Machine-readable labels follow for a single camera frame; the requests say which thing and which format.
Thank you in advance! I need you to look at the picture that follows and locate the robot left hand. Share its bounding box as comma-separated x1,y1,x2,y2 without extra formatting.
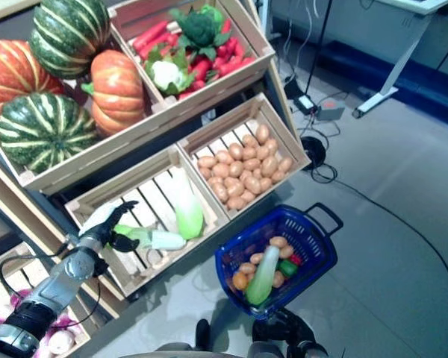
78,200,140,252

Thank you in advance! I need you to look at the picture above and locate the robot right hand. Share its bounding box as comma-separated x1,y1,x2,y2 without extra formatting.
252,307,328,358

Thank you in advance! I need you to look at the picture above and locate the blue plastic shopping basket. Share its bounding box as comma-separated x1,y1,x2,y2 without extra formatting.
214,202,345,322

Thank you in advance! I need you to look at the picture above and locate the napa cabbage, long pale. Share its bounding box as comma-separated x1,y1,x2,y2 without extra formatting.
244,245,281,307

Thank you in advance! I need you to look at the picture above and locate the green bell pepper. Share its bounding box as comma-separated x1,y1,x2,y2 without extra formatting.
277,260,299,279

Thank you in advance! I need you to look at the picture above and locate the orange round fruit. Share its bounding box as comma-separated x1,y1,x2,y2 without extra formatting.
232,271,249,292

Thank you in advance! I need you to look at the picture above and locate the wooden cabbage crate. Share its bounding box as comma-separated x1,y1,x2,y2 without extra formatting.
64,145,231,298

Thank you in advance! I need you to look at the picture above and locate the wooden pumpkin crate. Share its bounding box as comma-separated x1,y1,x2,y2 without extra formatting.
0,35,180,195

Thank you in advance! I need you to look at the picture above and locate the black robot foot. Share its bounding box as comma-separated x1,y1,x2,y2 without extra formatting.
195,318,211,352

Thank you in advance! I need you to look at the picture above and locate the napa cabbage, large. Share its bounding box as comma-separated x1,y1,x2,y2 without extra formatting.
169,166,205,241

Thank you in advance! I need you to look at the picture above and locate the green striped pumpkin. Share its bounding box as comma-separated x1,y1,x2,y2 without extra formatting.
0,92,99,175
28,0,112,80

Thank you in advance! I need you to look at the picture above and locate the orange striped pumpkin, tall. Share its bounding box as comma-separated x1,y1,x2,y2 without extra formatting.
81,49,146,138

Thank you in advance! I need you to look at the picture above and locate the white cauliflower with leaves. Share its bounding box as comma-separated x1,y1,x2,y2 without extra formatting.
144,44,196,96

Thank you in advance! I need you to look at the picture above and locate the orange striped pumpkin, wide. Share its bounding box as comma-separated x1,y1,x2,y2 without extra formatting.
0,39,66,122

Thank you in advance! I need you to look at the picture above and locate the black round stand base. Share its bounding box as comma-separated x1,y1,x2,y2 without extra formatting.
299,135,328,169

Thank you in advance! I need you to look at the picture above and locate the wooden potato crate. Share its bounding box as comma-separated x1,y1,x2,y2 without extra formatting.
176,92,311,222

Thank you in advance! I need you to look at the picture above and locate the wooden carrot crate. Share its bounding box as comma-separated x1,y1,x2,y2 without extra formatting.
107,0,277,115

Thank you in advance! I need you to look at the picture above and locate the green broccoli head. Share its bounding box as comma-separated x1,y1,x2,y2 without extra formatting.
169,7,231,61

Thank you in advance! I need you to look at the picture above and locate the grey box with orange button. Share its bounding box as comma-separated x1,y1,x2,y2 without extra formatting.
316,100,346,122

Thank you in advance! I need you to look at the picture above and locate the black power adapter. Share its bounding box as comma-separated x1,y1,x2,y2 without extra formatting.
292,94,319,116

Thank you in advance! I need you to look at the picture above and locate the black power brick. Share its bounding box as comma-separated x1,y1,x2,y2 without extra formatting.
283,75,304,99

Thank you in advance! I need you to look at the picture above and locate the light green cabbage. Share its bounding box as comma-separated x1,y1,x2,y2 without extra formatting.
197,3,225,26

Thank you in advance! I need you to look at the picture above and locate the black stand pole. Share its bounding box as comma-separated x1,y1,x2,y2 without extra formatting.
305,0,334,95

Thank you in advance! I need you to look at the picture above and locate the white desk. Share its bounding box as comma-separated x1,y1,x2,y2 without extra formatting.
352,0,448,120

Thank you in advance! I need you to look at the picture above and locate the wooden display shelf frame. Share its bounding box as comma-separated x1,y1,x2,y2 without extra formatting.
0,0,304,322

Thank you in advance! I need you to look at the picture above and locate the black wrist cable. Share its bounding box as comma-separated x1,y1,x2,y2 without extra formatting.
0,241,102,330

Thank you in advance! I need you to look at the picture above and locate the thick black floor cable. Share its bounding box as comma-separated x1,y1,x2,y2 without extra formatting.
310,163,448,358

